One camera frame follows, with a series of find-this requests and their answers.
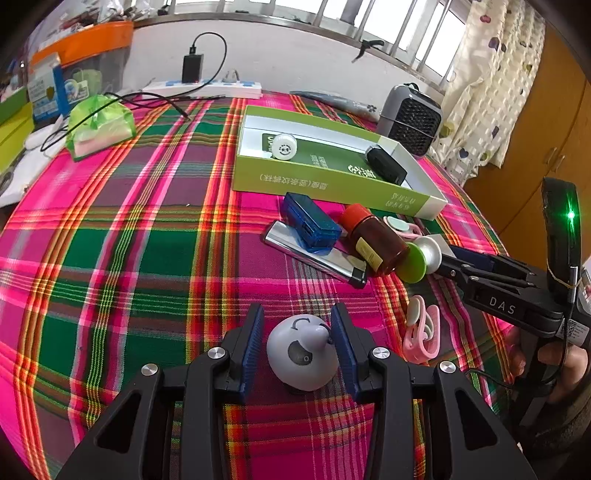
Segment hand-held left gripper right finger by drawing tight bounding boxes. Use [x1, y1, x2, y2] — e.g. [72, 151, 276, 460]
[330, 302, 539, 480]

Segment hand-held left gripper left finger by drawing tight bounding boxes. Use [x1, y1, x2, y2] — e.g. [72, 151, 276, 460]
[55, 303, 266, 480]

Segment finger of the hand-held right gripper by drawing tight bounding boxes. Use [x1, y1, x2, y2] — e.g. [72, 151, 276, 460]
[449, 244, 539, 280]
[436, 260, 536, 289]

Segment white cube charger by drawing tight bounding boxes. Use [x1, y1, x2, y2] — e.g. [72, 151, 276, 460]
[429, 233, 455, 257]

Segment green white stamp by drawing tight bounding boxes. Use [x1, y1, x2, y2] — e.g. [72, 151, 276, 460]
[394, 237, 444, 283]

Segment white round panda toy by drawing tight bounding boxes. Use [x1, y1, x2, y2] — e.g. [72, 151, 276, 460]
[267, 315, 340, 393]

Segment pink clip teal pad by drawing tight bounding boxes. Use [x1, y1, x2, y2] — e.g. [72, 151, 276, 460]
[383, 216, 423, 241]

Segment pink plastic clip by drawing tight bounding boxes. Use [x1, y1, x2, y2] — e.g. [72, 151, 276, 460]
[403, 295, 441, 364]

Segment brown bottle red cap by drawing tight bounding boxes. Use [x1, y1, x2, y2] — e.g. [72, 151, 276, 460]
[340, 204, 411, 277]

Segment green cardboard box tray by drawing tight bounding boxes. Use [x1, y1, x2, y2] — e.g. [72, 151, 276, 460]
[231, 105, 448, 222]

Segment person's right hand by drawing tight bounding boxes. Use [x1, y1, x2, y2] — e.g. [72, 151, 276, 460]
[505, 325, 591, 407]

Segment silver flat lighter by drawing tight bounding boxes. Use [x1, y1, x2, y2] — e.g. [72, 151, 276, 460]
[262, 219, 370, 289]

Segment black rectangular charger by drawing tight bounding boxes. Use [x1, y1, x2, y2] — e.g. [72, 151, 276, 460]
[366, 145, 408, 185]

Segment blue plastic case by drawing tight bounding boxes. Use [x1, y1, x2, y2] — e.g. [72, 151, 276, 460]
[283, 191, 342, 252]

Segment wooden wardrobe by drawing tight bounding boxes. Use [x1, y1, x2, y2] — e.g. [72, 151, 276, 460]
[464, 28, 591, 264]

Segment grey fan heater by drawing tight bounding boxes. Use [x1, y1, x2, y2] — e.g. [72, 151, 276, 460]
[376, 83, 444, 158]

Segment spotted curtain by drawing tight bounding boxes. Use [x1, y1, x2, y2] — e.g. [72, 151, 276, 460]
[434, 0, 546, 181]

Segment small white bottle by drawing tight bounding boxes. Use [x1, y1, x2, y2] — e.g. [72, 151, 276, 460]
[270, 133, 298, 160]

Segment grey tapered plastic object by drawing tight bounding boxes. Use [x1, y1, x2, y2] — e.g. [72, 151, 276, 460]
[290, 90, 382, 121]

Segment black window hook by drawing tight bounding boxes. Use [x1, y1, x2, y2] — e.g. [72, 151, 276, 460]
[352, 39, 385, 63]

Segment white power strip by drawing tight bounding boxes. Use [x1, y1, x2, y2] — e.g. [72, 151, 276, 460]
[142, 76, 263, 99]

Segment green tissue pack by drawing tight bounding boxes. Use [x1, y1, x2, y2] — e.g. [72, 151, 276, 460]
[66, 92, 136, 161]

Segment metal window bars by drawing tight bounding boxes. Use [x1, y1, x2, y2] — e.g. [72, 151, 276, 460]
[134, 0, 467, 84]

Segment yellow green box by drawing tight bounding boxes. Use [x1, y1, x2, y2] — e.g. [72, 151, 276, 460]
[0, 104, 35, 171]

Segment blue white carton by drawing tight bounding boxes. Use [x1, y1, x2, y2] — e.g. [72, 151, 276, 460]
[28, 53, 70, 123]

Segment orange lid storage container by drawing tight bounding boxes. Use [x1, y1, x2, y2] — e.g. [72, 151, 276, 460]
[30, 21, 134, 100]

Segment dark green box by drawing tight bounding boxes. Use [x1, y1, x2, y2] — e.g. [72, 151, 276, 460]
[0, 88, 28, 125]

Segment black power adapter with cable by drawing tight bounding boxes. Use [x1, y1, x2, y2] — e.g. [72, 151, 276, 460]
[41, 32, 228, 153]

